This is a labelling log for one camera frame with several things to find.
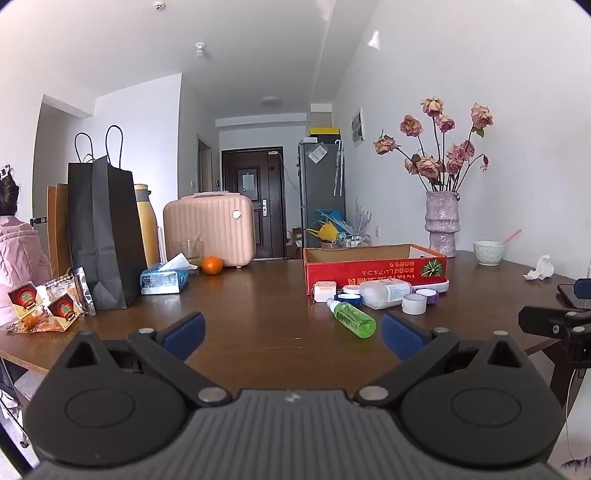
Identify pink suitcase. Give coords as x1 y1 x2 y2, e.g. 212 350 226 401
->
163 192 256 269

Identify cardboard boxes on floor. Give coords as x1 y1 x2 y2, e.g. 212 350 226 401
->
286 228 304 260

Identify purple ceramic vase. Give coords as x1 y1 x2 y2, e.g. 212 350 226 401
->
425 191 462 258

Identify red and gold snack packets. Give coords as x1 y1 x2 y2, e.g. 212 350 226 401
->
6 267 96 334

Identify black paper bag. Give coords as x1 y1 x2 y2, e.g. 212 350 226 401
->
68 126 147 310

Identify pale green bowl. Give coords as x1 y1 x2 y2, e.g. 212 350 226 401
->
473 240 507 267

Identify white cable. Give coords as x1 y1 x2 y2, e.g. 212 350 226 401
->
560 368 591 468

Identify dried pampas stems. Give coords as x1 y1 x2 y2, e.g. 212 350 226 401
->
353 198 373 237

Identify dried pink roses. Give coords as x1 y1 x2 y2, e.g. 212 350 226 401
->
372 97 494 193

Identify green spray bottle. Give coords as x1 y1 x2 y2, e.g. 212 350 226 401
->
326 298 378 340

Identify small white case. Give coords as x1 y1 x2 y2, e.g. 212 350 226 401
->
312 281 338 304

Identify clear solution bottle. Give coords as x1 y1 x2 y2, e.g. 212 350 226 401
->
358 280 413 310

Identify grey refrigerator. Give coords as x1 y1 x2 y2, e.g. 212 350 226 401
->
297 138 346 250

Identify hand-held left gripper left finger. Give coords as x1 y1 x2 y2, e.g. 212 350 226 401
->
59 311 232 409

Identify clear glass cup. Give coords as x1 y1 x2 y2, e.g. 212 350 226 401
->
172 237 204 269

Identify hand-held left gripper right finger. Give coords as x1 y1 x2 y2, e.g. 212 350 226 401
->
355 311 532 408

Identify red cardboard box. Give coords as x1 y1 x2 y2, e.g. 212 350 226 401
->
303 244 448 296

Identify yellow thermos bottle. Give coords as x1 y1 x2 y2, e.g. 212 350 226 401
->
134 184 160 268

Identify blue tissue pack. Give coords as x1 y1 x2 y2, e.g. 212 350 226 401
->
140 252 190 295

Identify crumpled white tissue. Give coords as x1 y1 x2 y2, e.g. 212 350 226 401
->
523 254 554 281

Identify white umbrella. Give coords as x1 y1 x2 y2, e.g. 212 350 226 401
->
334 140 345 198

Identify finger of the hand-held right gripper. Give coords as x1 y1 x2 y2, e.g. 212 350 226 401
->
518 305 591 370

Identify brown paper bag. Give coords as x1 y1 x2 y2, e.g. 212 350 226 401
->
46 184 73 278

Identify blue bag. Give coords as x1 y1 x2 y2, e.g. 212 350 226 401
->
313 208 345 232

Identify dark brown door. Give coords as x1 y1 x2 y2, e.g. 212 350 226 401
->
221 147 284 260

